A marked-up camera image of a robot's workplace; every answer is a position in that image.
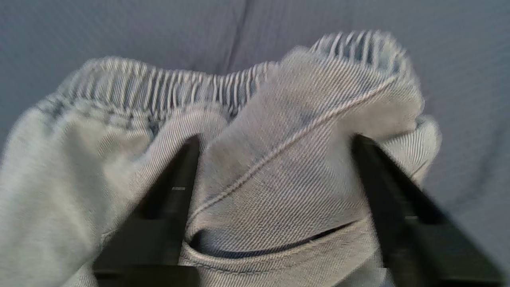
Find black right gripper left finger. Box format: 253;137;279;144
92;135;200;287

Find blue bed cover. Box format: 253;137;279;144
0;0;510;275

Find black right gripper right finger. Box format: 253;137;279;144
351;134;506;287

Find light blue denim shorts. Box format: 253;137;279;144
0;30;443;287

